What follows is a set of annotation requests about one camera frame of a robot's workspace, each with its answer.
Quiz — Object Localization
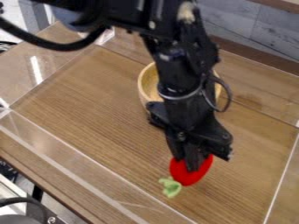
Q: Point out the black cable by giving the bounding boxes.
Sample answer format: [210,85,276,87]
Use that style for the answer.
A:
[0,196,45,224]

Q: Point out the red plush strawberry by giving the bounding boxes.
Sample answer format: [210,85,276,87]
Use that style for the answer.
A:
[158,155,214,199]

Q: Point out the black metal table bracket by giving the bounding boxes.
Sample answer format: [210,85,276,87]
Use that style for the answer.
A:
[25,203,68,224]

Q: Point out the clear acrylic corner bracket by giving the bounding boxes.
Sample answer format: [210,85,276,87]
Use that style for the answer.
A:
[95,27,115,46]

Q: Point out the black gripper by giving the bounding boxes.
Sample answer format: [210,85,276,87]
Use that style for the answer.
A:
[146,97,232,172]

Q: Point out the grey post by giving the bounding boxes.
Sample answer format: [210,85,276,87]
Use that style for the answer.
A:
[17,0,51,33]

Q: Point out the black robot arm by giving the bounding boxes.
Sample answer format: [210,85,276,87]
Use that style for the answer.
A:
[0,0,232,172]

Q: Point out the clear acrylic tray wall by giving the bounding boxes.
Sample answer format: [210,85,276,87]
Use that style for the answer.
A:
[0,31,299,224]

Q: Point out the wooden bowl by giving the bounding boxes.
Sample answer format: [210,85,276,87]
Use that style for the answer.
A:
[136,60,223,109]

